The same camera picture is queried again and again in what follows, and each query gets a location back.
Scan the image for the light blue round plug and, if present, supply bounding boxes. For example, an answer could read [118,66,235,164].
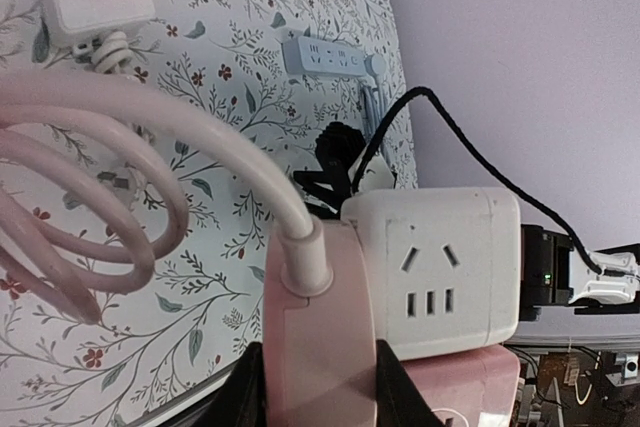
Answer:
[365,53,387,79]

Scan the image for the pink cube socket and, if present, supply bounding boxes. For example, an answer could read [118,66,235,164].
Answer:
[402,345,520,427]

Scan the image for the white three-pin plug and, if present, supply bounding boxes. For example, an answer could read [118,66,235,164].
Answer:
[96,161,147,210]

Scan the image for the pink round socket base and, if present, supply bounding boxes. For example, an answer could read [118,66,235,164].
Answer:
[263,221,377,426]

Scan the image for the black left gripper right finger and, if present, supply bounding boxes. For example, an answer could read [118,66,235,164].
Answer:
[376,340,445,427]

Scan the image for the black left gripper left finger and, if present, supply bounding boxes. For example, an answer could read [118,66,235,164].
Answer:
[160,342,267,427]

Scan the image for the white cube socket tiger print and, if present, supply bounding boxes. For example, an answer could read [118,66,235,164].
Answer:
[341,187,521,361]

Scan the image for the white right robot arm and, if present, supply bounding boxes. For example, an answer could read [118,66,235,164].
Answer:
[293,166,639,322]

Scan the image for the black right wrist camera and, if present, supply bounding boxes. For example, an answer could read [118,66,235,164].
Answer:
[315,121,366,170]

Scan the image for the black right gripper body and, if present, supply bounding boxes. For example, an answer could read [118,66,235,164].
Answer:
[293,166,352,220]

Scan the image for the white power strip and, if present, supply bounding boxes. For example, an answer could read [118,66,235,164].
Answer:
[40,0,155,47]

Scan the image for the light blue power strip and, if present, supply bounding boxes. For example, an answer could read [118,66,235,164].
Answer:
[282,36,367,77]

